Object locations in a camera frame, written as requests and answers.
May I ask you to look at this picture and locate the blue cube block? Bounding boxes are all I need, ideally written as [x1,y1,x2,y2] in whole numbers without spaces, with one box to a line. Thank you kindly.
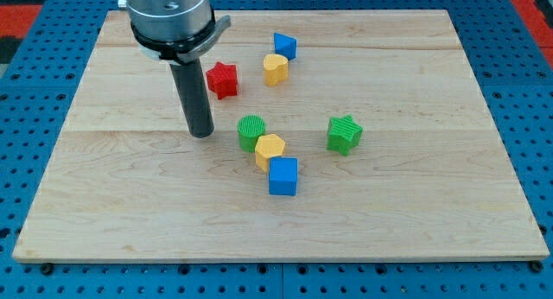
[268,157,298,196]

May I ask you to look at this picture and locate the green star block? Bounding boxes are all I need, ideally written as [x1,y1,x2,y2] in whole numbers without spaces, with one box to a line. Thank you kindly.
[327,115,363,156]

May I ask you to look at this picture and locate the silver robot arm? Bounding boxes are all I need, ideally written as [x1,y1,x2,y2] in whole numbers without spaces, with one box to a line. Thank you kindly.
[124,0,232,138]

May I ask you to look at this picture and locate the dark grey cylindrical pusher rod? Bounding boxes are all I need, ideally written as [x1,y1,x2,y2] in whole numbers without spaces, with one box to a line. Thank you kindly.
[170,60,214,138]

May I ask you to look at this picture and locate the yellow hexagon block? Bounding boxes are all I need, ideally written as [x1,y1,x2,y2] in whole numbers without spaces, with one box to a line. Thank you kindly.
[254,134,286,173]

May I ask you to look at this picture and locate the red star block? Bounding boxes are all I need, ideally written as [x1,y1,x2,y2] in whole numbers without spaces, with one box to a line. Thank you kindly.
[206,61,238,100]

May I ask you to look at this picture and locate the light wooden board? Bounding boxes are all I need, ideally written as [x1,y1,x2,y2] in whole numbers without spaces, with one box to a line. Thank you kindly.
[13,10,550,264]

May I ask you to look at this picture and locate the green circle block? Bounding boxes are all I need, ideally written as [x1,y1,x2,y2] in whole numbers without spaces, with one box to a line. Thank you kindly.
[237,115,265,153]

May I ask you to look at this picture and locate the blue triangle block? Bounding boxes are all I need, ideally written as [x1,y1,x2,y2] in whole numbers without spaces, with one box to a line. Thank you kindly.
[273,33,297,60]

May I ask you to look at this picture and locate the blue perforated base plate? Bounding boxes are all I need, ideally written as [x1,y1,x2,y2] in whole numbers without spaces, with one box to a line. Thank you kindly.
[1,0,552,298]

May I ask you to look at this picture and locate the yellow heart block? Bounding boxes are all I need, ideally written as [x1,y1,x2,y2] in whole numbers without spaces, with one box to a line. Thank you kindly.
[263,54,289,86]

